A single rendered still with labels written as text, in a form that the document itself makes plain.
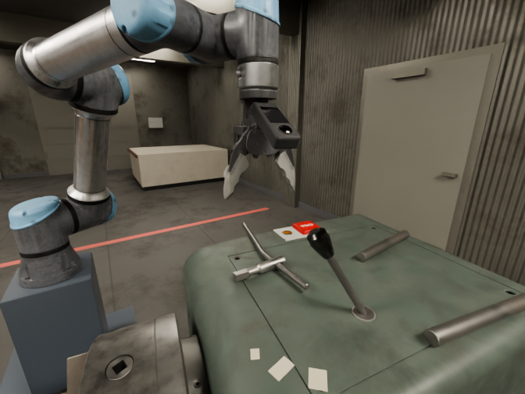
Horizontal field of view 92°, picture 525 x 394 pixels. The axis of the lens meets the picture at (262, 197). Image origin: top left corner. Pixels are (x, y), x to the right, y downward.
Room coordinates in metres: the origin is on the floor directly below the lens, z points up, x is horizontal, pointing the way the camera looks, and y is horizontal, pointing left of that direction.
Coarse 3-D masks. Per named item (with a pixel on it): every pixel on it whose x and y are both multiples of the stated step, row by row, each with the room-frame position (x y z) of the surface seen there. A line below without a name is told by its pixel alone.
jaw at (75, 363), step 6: (78, 354) 0.32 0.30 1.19; (84, 354) 0.31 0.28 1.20; (72, 360) 0.30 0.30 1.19; (78, 360) 0.30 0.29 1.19; (84, 360) 0.31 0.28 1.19; (72, 366) 0.30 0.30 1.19; (78, 366) 0.30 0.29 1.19; (72, 372) 0.29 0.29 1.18; (78, 372) 0.30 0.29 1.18; (72, 378) 0.29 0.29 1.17; (78, 378) 0.29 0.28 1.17; (72, 384) 0.29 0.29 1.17; (78, 384) 0.29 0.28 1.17; (66, 390) 0.29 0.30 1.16; (72, 390) 0.28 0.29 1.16
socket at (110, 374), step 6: (114, 360) 0.27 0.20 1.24; (120, 360) 0.27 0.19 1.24; (126, 360) 0.27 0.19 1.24; (132, 360) 0.27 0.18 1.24; (108, 366) 0.26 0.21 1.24; (114, 366) 0.26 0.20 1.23; (120, 366) 0.27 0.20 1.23; (126, 366) 0.26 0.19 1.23; (132, 366) 0.26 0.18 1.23; (108, 372) 0.25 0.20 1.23; (114, 372) 0.25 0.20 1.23; (120, 372) 0.25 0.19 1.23; (126, 372) 0.25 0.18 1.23; (108, 378) 0.24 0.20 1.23; (114, 378) 0.24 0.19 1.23
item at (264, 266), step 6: (276, 258) 0.47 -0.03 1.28; (282, 258) 0.47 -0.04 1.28; (258, 264) 0.45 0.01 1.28; (264, 264) 0.45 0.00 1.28; (270, 264) 0.45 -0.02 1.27; (282, 264) 0.46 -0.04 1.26; (240, 270) 0.43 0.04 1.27; (246, 270) 0.43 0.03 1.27; (252, 270) 0.43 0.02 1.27; (258, 270) 0.44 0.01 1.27; (264, 270) 0.44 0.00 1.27; (234, 276) 0.42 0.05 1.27; (240, 276) 0.42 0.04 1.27; (246, 276) 0.42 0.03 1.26
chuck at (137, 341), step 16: (112, 336) 0.32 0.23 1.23; (128, 336) 0.31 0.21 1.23; (144, 336) 0.31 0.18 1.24; (96, 352) 0.28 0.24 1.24; (112, 352) 0.28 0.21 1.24; (128, 352) 0.28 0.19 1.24; (144, 352) 0.28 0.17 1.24; (96, 368) 0.25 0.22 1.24; (144, 368) 0.26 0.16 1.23; (80, 384) 0.24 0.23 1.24; (96, 384) 0.24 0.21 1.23; (112, 384) 0.24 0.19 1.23; (128, 384) 0.24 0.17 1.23; (144, 384) 0.24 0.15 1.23
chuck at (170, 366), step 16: (160, 320) 0.35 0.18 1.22; (176, 320) 0.35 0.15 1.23; (160, 336) 0.31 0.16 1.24; (176, 336) 0.31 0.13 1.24; (160, 352) 0.28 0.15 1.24; (176, 352) 0.28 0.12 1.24; (160, 368) 0.26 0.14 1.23; (176, 368) 0.26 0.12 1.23; (160, 384) 0.24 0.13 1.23; (176, 384) 0.24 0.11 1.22
